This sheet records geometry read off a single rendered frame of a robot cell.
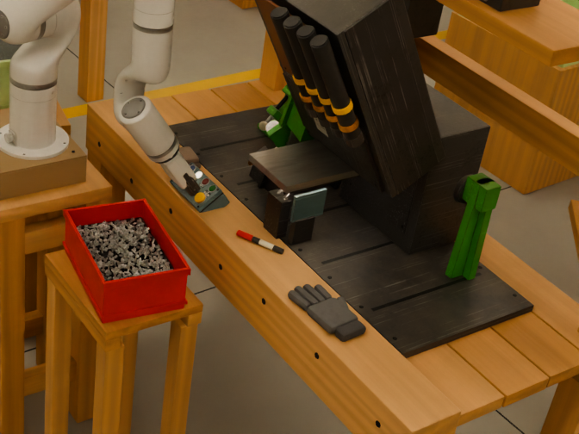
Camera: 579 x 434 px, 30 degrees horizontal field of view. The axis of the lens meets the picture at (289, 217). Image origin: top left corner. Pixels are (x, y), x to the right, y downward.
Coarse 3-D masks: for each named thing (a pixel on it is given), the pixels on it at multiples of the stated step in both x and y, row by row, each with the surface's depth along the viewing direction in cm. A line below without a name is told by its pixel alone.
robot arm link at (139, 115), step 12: (144, 96) 250; (120, 108) 251; (132, 108) 248; (144, 108) 247; (156, 108) 251; (120, 120) 249; (132, 120) 247; (144, 120) 247; (156, 120) 250; (132, 132) 250; (144, 132) 249; (156, 132) 251; (168, 132) 255; (144, 144) 253; (156, 144) 253; (168, 144) 255
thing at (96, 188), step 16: (96, 176) 293; (48, 192) 283; (64, 192) 284; (80, 192) 285; (96, 192) 288; (0, 208) 274; (16, 208) 276; (32, 208) 278; (48, 208) 282; (64, 208) 285
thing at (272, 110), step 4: (284, 88) 309; (284, 92) 309; (288, 92) 308; (284, 96) 309; (284, 100) 309; (280, 104) 309; (268, 108) 309; (272, 108) 308; (276, 108) 308; (280, 108) 311; (268, 112) 309; (272, 112) 308; (276, 112) 307; (280, 112) 309; (272, 116) 309; (276, 116) 308; (280, 116) 309; (276, 120) 310
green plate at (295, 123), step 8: (288, 104) 271; (288, 112) 273; (296, 112) 271; (280, 120) 276; (288, 120) 275; (296, 120) 272; (288, 128) 278; (296, 128) 273; (304, 128) 270; (296, 136) 273; (304, 136) 272
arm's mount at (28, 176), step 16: (0, 112) 297; (0, 160) 277; (16, 160) 278; (32, 160) 279; (48, 160) 281; (64, 160) 282; (80, 160) 285; (0, 176) 273; (16, 176) 276; (32, 176) 279; (48, 176) 282; (64, 176) 285; (80, 176) 288; (0, 192) 276; (16, 192) 279; (32, 192) 281
